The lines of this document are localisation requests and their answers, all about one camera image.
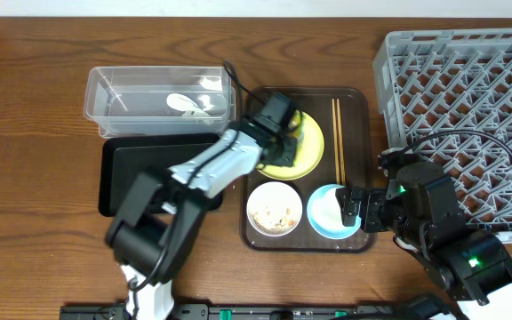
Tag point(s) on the grey dishwasher rack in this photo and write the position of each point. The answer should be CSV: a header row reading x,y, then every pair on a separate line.
x,y
449,92

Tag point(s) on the light blue bowl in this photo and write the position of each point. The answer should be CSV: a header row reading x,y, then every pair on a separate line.
x,y
318,223

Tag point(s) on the left wooden chopstick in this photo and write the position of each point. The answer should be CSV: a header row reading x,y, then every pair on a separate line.
x,y
335,142

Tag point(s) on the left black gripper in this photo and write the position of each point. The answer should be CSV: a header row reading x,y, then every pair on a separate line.
x,y
285,148

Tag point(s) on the green orange snack wrapper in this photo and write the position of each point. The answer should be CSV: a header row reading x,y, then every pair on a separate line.
x,y
295,126

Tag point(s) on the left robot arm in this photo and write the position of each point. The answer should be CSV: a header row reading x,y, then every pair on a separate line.
x,y
154,229

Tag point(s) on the yellow plate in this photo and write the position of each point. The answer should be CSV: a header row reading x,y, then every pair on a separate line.
x,y
309,153

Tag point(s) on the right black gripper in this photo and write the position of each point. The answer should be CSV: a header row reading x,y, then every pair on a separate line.
x,y
362,209

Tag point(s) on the white paper cup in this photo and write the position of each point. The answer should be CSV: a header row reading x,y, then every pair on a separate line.
x,y
331,207

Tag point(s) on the white bowl with food scraps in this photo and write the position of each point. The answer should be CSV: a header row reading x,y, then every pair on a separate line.
x,y
274,209

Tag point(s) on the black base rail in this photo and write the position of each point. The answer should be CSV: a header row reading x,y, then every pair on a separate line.
x,y
205,312

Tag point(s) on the black plastic tray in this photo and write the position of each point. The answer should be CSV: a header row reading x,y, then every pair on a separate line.
x,y
123,158

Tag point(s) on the dark brown serving tray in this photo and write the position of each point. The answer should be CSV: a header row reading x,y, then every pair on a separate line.
x,y
317,102

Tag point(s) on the right wooden chopstick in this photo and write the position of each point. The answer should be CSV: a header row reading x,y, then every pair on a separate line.
x,y
340,141

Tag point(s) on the white napkin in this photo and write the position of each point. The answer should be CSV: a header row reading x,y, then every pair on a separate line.
x,y
181,105

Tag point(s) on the wooden chopstick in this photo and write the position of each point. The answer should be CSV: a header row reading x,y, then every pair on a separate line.
x,y
340,141
335,142

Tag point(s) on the clear plastic bin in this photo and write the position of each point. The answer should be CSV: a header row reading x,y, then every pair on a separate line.
x,y
131,100

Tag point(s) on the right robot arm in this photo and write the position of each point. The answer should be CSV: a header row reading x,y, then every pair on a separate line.
x,y
419,206

